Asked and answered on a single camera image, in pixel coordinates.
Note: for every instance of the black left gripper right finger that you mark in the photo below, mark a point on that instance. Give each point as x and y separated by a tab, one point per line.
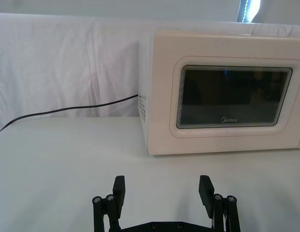
206	193

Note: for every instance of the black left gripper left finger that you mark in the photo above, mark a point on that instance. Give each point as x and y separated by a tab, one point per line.
118	193

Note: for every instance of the white table cloth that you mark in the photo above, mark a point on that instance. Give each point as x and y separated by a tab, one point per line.
55	169

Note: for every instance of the cream microwave oven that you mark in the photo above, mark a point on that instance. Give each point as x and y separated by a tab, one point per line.
161	96

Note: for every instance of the white draped backdrop cloth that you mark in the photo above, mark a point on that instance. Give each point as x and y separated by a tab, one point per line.
55	60

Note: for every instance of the pale white curtain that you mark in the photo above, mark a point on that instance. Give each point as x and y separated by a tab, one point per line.
116	6

